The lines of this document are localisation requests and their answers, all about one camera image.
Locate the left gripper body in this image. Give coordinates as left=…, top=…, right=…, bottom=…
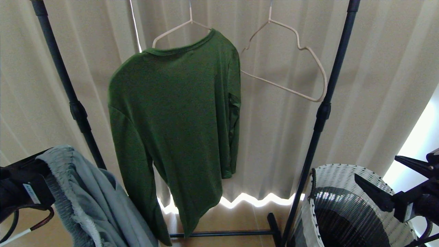
left=0, top=164, right=56, bottom=223

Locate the pink clothes hanger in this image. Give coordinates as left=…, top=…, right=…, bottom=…
left=239, top=0, right=329, bottom=103
left=152, top=0, right=214, bottom=48

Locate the beige curtain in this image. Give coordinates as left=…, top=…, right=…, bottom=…
left=0, top=0, right=439, bottom=210

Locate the white laundry basket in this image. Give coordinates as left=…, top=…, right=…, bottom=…
left=287, top=164, right=419, bottom=247

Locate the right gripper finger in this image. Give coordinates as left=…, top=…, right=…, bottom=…
left=394, top=155, right=439, bottom=179
left=354, top=173, right=395, bottom=213

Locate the black clothes rack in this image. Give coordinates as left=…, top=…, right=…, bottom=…
left=30, top=0, right=361, bottom=247

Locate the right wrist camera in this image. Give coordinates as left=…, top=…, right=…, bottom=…
left=426, top=148, right=439, bottom=165

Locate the green long-sleeved shirt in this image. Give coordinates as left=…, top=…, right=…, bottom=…
left=107, top=28, right=241, bottom=247

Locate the pale grey garment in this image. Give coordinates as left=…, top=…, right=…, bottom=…
left=35, top=145, right=159, bottom=247

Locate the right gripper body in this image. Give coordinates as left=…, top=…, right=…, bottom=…
left=392, top=178, right=439, bottom=227

